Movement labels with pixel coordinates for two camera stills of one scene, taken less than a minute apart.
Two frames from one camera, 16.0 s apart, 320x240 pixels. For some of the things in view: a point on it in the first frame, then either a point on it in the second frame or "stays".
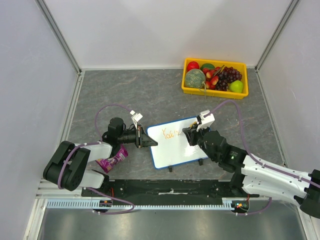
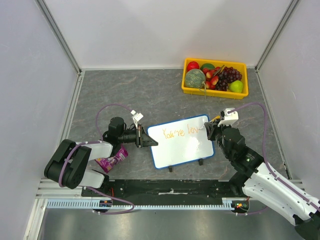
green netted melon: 194,78 stays
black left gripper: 142,140 stays
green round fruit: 207,65 stays
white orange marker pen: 193,124 to 215,118
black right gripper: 194,135 to 213,130
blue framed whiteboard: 173,148 stays
